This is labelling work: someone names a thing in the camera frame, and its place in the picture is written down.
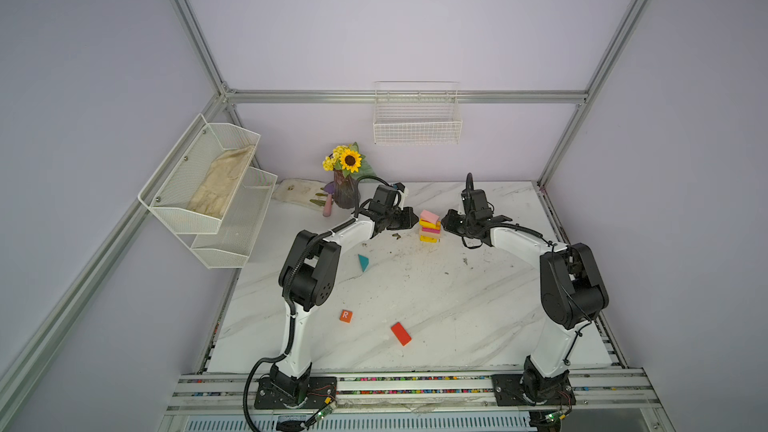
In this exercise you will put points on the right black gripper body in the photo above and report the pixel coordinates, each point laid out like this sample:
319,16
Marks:
469,222

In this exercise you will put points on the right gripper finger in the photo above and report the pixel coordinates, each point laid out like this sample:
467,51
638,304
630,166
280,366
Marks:
453,222
472,243

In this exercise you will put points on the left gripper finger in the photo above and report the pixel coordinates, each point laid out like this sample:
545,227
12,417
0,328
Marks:
404,225
406,214

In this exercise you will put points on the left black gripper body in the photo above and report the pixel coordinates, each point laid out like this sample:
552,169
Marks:
390,213

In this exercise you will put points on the pink wood block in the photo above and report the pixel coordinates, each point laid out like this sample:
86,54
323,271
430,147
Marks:
429,217

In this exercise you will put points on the yellow red striped block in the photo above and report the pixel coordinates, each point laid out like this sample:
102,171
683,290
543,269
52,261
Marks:
430,225

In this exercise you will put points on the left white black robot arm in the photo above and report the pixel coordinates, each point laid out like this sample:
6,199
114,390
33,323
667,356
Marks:
308,278

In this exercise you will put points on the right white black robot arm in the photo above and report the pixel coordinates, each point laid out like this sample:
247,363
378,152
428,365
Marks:
572,291

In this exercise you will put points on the teal triangular wood block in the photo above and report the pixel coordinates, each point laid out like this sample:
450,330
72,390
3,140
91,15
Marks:
363,262

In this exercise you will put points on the red wood block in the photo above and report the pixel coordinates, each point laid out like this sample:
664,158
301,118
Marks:
401,334

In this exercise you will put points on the dark purple glass vase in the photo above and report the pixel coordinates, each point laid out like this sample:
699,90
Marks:
345,190

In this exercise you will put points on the pink tube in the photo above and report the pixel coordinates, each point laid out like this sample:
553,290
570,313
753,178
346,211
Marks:
328,205

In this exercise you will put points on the sunflower bouquet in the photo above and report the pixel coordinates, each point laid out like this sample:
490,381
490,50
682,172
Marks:
346,161

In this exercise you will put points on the white cloth on table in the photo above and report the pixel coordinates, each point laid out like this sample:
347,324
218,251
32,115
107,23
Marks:
301,192

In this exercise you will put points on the orange letter cube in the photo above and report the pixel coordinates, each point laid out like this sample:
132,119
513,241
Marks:
346,316

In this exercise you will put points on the white lower mesh shelf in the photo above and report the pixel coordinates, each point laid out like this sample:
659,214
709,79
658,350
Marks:
232,245

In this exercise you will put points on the white mesh shelf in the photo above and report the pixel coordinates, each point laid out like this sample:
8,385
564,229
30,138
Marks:
232,245
168,192

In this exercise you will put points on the beige cloth in shelf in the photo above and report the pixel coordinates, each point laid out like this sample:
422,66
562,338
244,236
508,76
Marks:
220,182

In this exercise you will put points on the white upper mesh shelf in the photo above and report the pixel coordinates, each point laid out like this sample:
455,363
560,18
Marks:
168,192

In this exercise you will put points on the white wire wall basket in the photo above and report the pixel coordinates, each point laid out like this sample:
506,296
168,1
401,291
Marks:
416,113

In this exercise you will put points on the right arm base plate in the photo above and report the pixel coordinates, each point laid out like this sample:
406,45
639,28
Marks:
529,389

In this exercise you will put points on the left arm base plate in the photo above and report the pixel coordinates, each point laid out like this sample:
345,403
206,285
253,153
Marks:
312,395

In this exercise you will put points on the aluminium front rail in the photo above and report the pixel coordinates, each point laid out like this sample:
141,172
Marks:
612,399

